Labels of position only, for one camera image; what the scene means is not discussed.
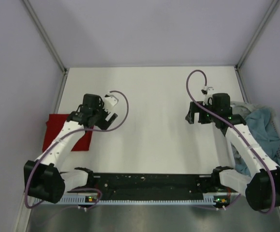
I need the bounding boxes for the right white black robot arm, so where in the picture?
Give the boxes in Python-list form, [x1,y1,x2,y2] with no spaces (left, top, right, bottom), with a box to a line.
[185,93,280,213]

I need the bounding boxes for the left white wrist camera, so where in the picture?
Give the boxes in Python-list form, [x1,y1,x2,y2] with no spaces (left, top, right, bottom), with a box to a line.
[103,94,119,111]

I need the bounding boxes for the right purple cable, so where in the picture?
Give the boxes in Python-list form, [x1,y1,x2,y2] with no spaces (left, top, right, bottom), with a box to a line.
[186,70,276,215]

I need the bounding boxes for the light blue cable duct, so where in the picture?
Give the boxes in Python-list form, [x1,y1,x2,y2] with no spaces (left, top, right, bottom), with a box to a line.
[33,194,229,206]

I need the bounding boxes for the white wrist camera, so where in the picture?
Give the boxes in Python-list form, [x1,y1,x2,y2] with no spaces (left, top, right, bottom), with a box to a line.
[103,94,119,111]
[201,86,215,106]

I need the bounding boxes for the left aluminium frame post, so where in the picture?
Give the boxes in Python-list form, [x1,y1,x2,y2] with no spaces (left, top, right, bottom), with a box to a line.
[21,0,68,73]

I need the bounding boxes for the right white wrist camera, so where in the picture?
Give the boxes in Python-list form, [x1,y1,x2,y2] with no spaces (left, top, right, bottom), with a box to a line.
[201,86,215,106]

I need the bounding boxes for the aluminium frame post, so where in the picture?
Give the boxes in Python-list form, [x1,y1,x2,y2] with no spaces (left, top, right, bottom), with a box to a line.
[21,0,68,73]
[235,0,280,71]

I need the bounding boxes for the right aluminium frame post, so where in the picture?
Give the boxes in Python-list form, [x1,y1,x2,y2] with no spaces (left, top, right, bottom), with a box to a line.
[235,0,280,71]

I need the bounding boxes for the light blue t shirt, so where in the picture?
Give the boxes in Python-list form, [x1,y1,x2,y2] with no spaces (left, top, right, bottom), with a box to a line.
[234,107,280,174]

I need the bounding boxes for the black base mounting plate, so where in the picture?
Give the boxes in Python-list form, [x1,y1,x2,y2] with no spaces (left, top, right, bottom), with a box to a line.
[66,172,240,200]

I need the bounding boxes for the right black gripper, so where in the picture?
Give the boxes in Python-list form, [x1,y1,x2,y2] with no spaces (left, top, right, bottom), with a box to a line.
[185,101,219,124]

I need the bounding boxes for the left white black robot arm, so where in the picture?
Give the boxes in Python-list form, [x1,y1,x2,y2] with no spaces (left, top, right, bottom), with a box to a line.
[24,94,118,203]

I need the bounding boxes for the red t shirt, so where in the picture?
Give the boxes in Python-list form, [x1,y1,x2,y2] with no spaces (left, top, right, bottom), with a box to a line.
[42,114,92,152]

